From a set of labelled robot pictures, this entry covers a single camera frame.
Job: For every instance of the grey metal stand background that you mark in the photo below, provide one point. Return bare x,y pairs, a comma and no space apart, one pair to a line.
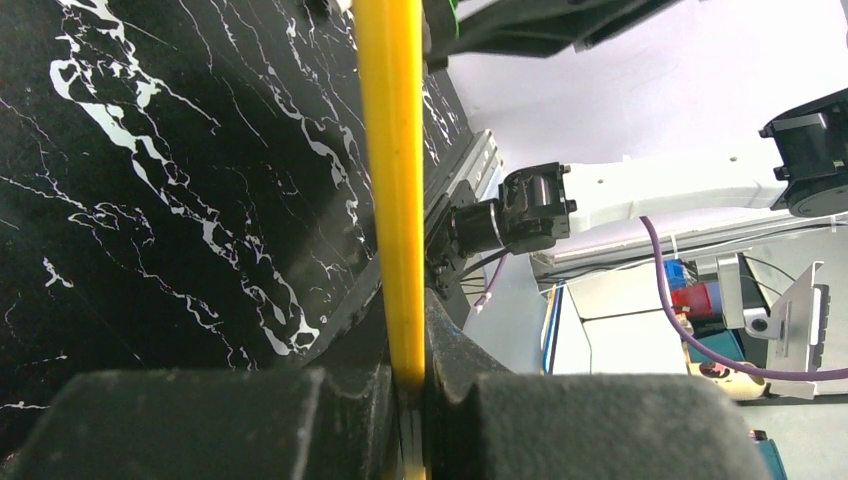
793,327

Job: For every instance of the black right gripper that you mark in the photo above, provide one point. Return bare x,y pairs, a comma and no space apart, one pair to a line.
530,28

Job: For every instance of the green black whiteboard eraser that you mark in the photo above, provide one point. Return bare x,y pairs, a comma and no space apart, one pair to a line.
454,22

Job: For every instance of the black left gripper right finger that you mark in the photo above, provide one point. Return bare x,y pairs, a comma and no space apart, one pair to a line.
483,421

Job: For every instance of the orange framed whiteboard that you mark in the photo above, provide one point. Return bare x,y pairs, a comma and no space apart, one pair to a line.
389,42

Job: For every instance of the blue red box clutter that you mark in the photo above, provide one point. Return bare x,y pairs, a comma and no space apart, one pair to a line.
701,304

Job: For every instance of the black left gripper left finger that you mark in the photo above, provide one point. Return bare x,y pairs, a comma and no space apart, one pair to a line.
333,419

